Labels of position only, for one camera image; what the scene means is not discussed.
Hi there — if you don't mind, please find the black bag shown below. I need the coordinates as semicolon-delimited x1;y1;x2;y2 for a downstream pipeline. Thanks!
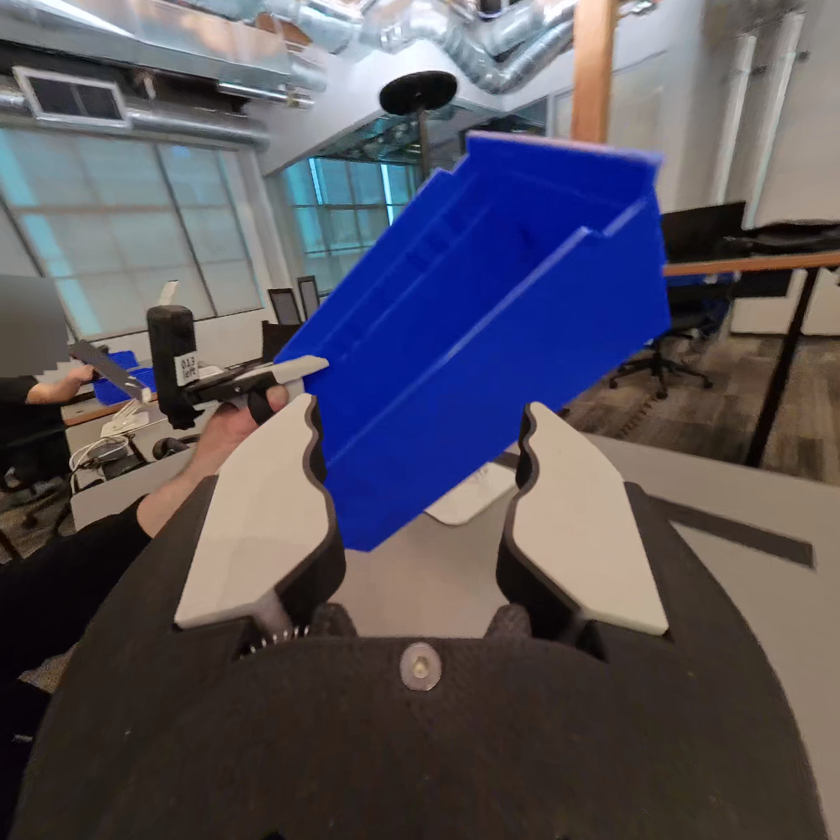
722;223;840;258

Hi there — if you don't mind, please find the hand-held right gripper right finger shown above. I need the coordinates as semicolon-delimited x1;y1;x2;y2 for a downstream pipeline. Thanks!
495;402;670;636

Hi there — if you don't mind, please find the person's left forearm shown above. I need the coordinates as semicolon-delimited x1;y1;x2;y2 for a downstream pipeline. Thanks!
0;453;221;690

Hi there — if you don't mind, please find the white device with cables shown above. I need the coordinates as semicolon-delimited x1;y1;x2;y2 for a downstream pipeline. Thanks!
69;400;155;473

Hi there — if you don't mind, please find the blue plastic bin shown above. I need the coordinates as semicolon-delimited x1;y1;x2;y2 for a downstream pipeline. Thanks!
272;130;672;552
92;351;158;403

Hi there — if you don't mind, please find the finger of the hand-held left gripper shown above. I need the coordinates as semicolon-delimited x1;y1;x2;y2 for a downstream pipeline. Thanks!
269;355;330;395

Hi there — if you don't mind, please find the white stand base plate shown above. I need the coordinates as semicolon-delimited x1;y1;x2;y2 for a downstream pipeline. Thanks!
423;459;519;526

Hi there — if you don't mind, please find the wooden desk with black frame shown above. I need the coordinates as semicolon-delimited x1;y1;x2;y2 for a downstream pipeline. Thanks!
663;252;840;468

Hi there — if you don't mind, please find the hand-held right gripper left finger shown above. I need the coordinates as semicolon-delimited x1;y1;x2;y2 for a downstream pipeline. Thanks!
174;394;347;634

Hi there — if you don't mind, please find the wooden pillar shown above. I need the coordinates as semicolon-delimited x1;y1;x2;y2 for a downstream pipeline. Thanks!
570;0;619;142

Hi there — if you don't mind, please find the black office chair base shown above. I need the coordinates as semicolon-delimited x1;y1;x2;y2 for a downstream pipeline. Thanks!
607;328;716;400

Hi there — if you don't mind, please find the silver ceiling ductwork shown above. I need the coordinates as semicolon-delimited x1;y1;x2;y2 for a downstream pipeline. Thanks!
0;0;578;142

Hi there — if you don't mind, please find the person's left hand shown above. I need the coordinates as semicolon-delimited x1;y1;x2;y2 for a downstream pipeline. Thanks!
189;386;291;479

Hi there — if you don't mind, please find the white air vent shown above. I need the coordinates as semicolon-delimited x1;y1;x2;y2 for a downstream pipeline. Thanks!
13;66;129;129

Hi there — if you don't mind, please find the dark grey flat board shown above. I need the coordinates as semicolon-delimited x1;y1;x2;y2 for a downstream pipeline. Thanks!
69;341;153;403

